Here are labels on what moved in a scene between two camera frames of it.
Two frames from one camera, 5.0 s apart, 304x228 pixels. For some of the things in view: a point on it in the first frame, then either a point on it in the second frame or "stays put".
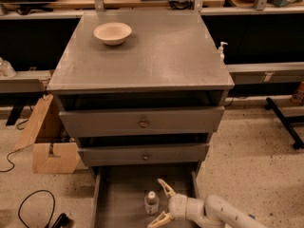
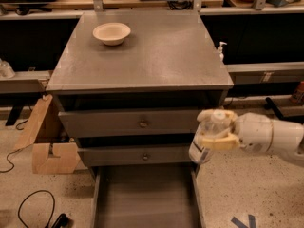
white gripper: [178, 206] → [254, 131]
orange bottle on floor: [297, 97] stays put
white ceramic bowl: [112, 33] stays put
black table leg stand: [287, 122] stays put
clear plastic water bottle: [151, 202] → [218, 124]
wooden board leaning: [31, 130] stays put
